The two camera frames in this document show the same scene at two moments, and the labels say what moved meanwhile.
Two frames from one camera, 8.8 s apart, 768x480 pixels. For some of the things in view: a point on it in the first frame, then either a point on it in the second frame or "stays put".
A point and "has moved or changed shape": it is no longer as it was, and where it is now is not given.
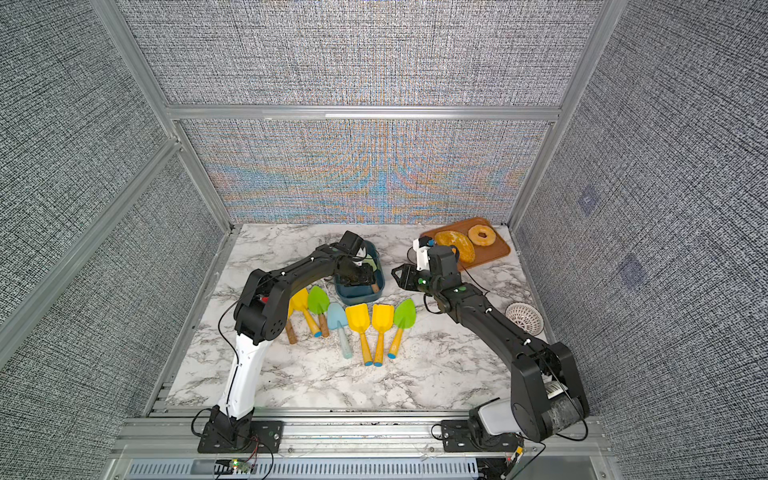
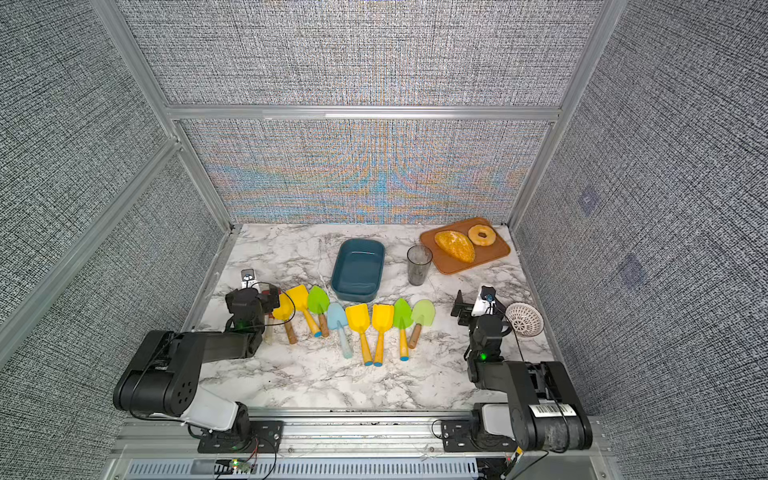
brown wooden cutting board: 483,253 stays put
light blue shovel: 337,318 stays put
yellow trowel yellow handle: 382,320 stays put
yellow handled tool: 358,318 stays put
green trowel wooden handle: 319,303 stays put
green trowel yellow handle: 405,317 has moved or changed shape
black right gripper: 410,274 -> 467,311
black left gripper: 367,277 -> 270,300
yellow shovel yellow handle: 300,302 stays put
